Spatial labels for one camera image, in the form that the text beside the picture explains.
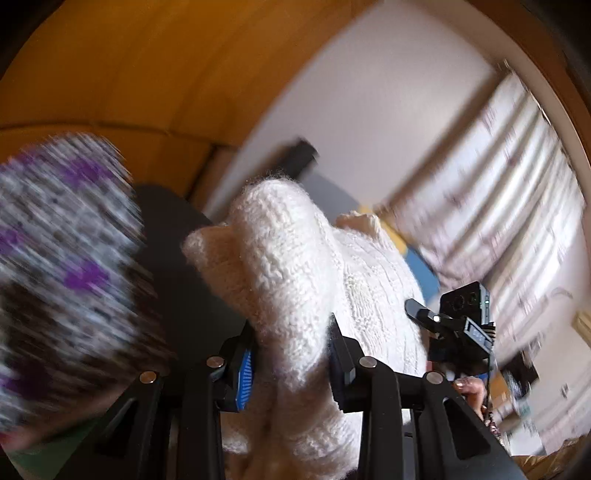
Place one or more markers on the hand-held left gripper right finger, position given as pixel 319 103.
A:
pixel 344 374

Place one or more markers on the green cloth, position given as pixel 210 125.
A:
pixel 46 457

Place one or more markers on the white knit sweater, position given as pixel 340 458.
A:
pixel 286 277

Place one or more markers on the purple floral patterned cloth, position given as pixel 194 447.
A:
pixel 69 230

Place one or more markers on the cluttered wooden desk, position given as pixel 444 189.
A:
pixel 582 325

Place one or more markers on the tan crinkled bag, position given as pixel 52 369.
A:
pixel 545 464

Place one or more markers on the patterned light curtain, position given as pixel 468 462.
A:
pixel 508 184

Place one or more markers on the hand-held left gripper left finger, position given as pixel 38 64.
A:
pixel 244 378

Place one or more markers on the yellow wooden wardrobe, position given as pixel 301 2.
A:
pixel 138 69

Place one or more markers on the black chair post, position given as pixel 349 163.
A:
pixel 300 154

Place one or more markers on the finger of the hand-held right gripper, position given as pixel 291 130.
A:
pixel 420 314

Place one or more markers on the person's right hand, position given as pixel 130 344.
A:
pixel 471 390

